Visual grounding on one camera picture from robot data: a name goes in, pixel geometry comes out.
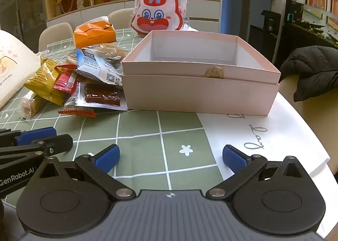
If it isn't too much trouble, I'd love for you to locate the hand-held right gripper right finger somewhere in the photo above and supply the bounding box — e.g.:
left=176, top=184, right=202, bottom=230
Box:
left=205, top=144, right=311, bottom=201

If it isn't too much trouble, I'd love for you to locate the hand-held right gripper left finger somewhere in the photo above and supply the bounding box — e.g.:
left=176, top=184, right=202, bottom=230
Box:
left=33, top=144, right=136, bottom=201

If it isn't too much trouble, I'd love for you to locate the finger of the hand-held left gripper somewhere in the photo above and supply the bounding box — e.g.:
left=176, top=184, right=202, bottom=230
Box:
left=0, top=127, right=57, bottom=147
left=0, top=134, right=74, bottom=170

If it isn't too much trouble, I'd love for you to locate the yellow snack packet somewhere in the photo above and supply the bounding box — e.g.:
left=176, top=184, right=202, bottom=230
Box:
left=24, top=56, right=68, bottom=106

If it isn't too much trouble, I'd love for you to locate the pink cardboard gift box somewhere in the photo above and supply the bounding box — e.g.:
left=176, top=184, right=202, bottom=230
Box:
left=121, top=30, right=281, bottom=116

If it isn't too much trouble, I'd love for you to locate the clear-wrapped nougat bar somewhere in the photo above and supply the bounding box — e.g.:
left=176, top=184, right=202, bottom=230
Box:
left=20, top=90, right=45, bottom=120

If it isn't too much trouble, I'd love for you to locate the clear red-edged snack packet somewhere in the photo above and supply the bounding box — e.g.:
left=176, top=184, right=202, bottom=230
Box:
left=58, top=89, right=98, bottom=118

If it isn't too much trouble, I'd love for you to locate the green checked tablecloth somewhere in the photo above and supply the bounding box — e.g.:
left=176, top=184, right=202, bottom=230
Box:
left=0, top=28, right=225, bottom=204

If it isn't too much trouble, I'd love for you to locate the dark brown snack packet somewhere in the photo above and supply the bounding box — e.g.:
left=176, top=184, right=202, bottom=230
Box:
left=75, top=82, right=128, bottom=111

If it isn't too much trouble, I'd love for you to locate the red snack packet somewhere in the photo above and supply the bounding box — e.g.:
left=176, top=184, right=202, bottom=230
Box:
left=53, top=64, right=80, bottom=99

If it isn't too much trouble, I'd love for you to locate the clear cookie wrapper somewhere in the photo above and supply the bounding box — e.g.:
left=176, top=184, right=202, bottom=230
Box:
left=46, top=42, right=80, bottom=66

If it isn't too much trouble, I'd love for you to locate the beige dining chair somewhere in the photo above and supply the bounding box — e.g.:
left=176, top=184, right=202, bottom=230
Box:
left=38, top=22, right=74, bottom=52
left=108, top=8, right=138, bottom=30
left=278, top=73, right=338, bottom=136

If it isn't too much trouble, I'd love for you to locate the blue white snack packet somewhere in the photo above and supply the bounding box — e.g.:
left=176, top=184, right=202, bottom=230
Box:
left=76, top=48, right=124, bottom=87

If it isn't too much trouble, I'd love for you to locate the clear packet of brown cookies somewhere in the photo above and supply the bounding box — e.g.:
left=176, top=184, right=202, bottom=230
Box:
left=82, top=44, right=128, bottom=62

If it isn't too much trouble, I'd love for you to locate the orange tissue box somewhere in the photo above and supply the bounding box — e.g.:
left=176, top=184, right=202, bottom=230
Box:
left=73, top=20, right=117, bottom=50

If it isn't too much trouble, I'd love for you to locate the black jacket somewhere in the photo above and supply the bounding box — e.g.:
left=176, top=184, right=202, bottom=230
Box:
left=279, top=45, right=338, bottom=102

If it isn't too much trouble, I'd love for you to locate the glass door cabinet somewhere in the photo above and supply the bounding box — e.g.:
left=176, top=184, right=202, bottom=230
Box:
left=0, top=0, right=46, bottom=46

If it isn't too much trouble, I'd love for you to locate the black floor cabinet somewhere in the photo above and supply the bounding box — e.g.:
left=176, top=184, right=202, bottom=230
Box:
left=249, top=10, right=282, bottom=59

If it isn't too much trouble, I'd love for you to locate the glass aquarium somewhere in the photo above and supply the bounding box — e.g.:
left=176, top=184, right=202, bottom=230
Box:
left=284, top=0, right=338, bottom=47

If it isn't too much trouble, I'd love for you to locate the white red rabbit face bag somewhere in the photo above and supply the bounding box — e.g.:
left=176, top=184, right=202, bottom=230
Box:
left=129, top=0, right=189, bottom=36

